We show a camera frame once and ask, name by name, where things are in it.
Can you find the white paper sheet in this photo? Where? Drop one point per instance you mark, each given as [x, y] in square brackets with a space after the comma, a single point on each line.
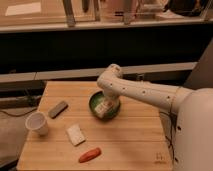
[21, 9]

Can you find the grey rectangular block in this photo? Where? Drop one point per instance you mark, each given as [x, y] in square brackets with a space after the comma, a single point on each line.
[56, 110]

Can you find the orange carrot toy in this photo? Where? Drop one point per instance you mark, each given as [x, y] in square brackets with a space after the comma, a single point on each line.
[91, 154]

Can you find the white sponge piece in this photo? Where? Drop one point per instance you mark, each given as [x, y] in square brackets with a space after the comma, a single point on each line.
[75, 135]

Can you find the white paper cup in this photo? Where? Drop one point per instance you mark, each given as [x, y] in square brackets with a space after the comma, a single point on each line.
[37, 122]

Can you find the white plastic bottle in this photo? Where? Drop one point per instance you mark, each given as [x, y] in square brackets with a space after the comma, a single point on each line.
[102, 108]

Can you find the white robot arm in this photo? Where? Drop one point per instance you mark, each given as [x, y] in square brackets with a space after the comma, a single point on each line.
[194, 109]

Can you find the green ceramic bowl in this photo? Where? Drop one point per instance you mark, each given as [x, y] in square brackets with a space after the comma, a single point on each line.
[97, 98]

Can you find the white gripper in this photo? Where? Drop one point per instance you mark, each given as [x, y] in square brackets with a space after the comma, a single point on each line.
[110, 97]

